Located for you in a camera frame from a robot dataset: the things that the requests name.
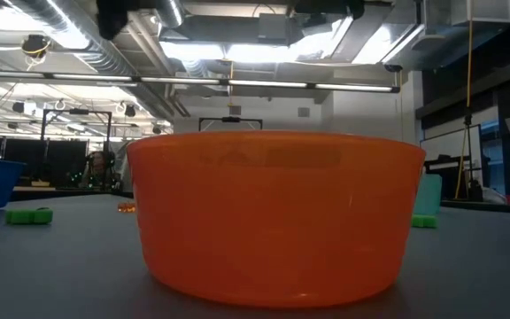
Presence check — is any round orange plastic bowl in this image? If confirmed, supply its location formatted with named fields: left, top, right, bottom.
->
left=126, top=129, right=427, bottom=310

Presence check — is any person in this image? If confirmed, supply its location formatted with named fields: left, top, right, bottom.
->
left=81, top=150, right=118, bottom=191

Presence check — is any teal green block right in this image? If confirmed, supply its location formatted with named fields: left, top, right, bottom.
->
left=413, top=173, right=444, bottom=217

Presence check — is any black framed white panel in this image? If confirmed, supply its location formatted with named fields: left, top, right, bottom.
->
left=419, top=123, right=484, bottom=198

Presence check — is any black tripod stand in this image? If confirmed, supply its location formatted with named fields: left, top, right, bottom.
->
left=460, top=113, right=484, bottom=201

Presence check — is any black rectangular frame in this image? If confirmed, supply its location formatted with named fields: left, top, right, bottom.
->
left=197, top=116, right=264, bottom=133

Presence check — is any long ceiling light rail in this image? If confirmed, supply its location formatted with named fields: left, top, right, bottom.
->
left=0, top=68, right=401, bottom=94

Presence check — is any rectangular metal ceiling duct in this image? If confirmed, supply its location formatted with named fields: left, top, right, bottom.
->
left=173, top=0, right=309, bottom=48

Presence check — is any silver round air duct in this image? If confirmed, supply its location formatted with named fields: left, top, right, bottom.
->
left=155, top=0, right=186, bottom=29

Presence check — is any tall black rig frame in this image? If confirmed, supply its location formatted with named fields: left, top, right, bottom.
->
left=40, top=108, right=113, bottom=187

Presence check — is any long ribbed ceiling duct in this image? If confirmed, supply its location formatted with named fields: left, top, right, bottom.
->
left=9, top=0, right=176, bottom=121

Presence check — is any yellow hanging cord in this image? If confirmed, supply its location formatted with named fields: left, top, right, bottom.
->
left=453, top=19, right=475, bottom=200

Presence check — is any ceiling cord reel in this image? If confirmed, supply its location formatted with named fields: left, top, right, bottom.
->
left=19, top=34, right=53, bottom=59

